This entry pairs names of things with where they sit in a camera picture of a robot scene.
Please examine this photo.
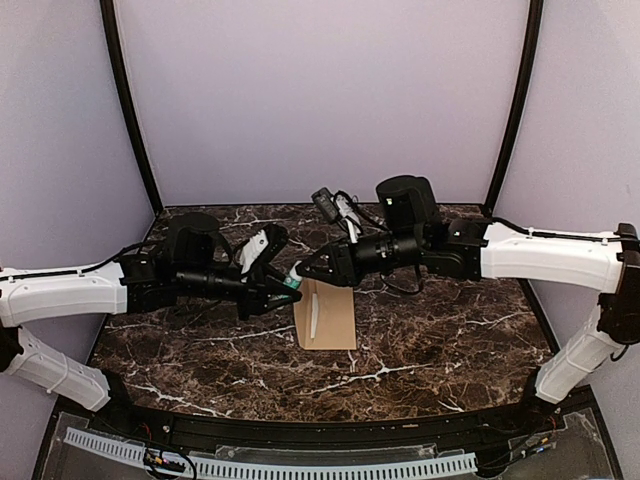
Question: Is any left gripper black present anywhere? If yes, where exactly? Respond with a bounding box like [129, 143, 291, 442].
[176, 262, 302, 322]

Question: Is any green glue stick white cap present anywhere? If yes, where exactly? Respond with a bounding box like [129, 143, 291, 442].
[280, 261, 302, 302]

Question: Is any white letter paper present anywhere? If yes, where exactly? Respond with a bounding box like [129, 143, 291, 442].
[309, 292, 320, 340]

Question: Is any brown paper envelope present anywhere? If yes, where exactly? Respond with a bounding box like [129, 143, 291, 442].
[294, 279, 357, 351]

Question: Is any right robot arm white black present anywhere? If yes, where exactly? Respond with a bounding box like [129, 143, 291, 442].
[296, 175, 639, 434]

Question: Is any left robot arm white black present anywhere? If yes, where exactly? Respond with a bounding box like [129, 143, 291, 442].
[1, 212, 302, 436]

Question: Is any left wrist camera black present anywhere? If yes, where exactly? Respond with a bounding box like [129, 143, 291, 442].
[239, 223, 289, 275]

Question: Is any white slotted cable duct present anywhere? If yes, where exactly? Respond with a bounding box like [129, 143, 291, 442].
[64, 427, 477, 479]

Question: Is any black front rail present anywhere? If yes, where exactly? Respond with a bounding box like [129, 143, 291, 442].
[49, 386, 600, 452]

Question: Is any left black frame post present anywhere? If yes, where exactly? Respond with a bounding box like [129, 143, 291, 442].
[99, 0, 164, 216]

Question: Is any black frame post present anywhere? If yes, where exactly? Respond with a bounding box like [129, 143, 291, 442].
[481, 0, 544, 217]
[99, 0, 164, 216]

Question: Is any right black frame post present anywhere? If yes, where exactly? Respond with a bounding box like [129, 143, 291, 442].
[481, 0, 544, 217]

